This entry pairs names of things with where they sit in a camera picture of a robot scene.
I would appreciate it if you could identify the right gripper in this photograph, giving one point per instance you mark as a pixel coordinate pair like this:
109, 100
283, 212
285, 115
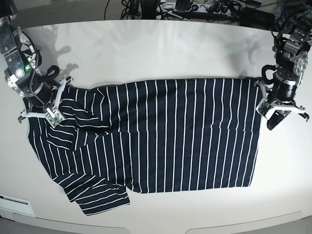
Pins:
40, 95

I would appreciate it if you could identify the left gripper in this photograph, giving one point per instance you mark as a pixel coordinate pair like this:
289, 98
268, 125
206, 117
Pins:
283, 91

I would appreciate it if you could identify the navy white striped T-shirt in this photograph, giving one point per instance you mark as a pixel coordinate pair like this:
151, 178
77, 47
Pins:
150, 137

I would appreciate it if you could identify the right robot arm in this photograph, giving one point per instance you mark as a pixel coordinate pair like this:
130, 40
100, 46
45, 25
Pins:
23, 60

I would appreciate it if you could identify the white power strip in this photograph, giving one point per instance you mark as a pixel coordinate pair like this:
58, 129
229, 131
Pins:
195, 8

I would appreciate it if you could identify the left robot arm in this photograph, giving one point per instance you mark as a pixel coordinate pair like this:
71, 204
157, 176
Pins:
291, 47

